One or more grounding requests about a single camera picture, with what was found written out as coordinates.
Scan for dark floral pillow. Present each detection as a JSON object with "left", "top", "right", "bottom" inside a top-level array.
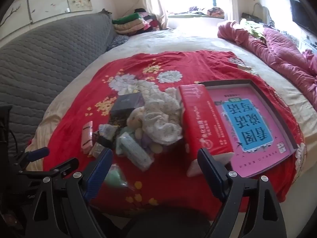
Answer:
[{"left": 106, "top": 35, "right": 130, "bottom": 51}]

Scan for pink box with grey rim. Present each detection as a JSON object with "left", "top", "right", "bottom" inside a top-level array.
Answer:
[{"left": 197, "top": 79, "right": 298, "bottom": 179}]

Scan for grey quilted headboard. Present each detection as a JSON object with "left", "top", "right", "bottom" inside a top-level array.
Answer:
[{"left": 0, "top": 12, "right": 117, "bottom": 159}]

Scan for black cable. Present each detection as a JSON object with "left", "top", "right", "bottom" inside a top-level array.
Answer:
[{"left": 9, "top": 129, "right": 19, "bottom": 156}]

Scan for pile of folded clothes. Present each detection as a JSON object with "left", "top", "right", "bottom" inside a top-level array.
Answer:
[{"left": 112, "top": 8, "right": 161, "bottom": 36}]

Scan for crumpled colourful clothes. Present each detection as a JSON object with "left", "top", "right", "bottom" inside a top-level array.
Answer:
[{"left": 168, "top": 5, "right": 206, "bottom": 15}]

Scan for black flat band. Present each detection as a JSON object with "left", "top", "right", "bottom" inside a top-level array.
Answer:
[{"left": 96, "top": 136, "right": 114, "bottom": 149}]

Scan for green cloth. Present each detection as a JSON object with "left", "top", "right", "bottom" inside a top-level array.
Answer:
[{"left": 240, "top": 18, "right": 266, "bottom": 40}]

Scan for black wall television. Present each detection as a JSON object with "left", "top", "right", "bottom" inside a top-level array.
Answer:
[{"left": 289, "top": 0, "right": 317, "bottom": 34}]

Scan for red tissue pack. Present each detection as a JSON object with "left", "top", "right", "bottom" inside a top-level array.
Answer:
[{"left": 178, "top": 84, "right": 234, "bottom": 178}]

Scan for leopard print cloth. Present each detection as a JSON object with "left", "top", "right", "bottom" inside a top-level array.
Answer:
[{"left": 108, "top": 115, "right": 130, "bottom": 132}]

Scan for white patterned cloth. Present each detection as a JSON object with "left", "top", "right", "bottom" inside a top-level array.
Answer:
[{"left": 135, "top": 81, "right": 185, "bottom": 146}]

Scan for white cabinet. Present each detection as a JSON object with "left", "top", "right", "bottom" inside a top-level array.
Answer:
[{"left": 297, "top": 27, "right": 317, "bottom": 55}]

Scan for white curved frame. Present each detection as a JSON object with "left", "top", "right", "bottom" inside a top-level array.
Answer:
[{"left": 253, "top": 2, "right": 271, "bottom": 25}]

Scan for white snack packet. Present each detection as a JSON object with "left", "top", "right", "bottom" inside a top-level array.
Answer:
[{"left": 89, "top": 123, "right": 119, "bottom": 158}]

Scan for patterned cushion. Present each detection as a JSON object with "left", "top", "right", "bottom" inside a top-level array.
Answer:
[{"left": 204, "top": 6, "right": 226, "bottom": 18}]

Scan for green item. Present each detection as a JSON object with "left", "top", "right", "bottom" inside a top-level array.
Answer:
[{"left": 103, "top": 163, "right": 129, "bottom": 187}]

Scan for red floral blanket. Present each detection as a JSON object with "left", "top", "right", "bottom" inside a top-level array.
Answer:
[{"left": 25, "top": 50, "right": 307, "bottom": 220}]

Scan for white curtain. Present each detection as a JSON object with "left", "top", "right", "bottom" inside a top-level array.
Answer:
[
  {"left": 219, "top": 0, "right": 242, "bottom": 23},
  {"left": 137, "top": 0, "right": 171, "bottom": 30}
]

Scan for pink striped packet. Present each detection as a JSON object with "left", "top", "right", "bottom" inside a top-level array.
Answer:
[{"left": 80, "top": 121, "right": 94, "bottom": 157}]

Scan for pink quilt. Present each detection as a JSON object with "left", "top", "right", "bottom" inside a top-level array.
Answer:
[{"left": 217, "top": 20, "right": 317, "bottom": 107}]

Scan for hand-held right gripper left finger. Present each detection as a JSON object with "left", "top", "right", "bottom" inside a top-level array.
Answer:
[{"left": 30, "top": 147, "right": 114, "bottom": 238}]

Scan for black bag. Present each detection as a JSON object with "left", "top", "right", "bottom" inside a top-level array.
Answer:
[{"left": 241, "top": 12, "right": 263, "bottom": 23}]

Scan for green tissue pack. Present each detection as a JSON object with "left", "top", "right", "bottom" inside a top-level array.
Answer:
[{"left": 115, "top": 132, "right": 154, "bottom": 171}]

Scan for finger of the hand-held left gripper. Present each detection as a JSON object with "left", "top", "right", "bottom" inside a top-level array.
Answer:
[
  {"left": 18, "top": 147, "right": 50, "bottom": 170},
  {"left": 18, "top": 157, "right": 80, "bottom": 179}
]

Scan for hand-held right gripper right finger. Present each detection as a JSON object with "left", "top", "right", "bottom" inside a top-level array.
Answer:
[{"left": 197, "top": 148, "right": 288, "bottom": 238}]

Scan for cream plush bear purple dress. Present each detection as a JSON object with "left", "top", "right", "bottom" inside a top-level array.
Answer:
[{"left": 135, "top": 131, "right": 164, "bottom": 155}]

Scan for dark glossy box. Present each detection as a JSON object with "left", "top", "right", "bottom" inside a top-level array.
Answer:
[{"left": 110, "top": 92, "right": 145, "bottom": 119}]

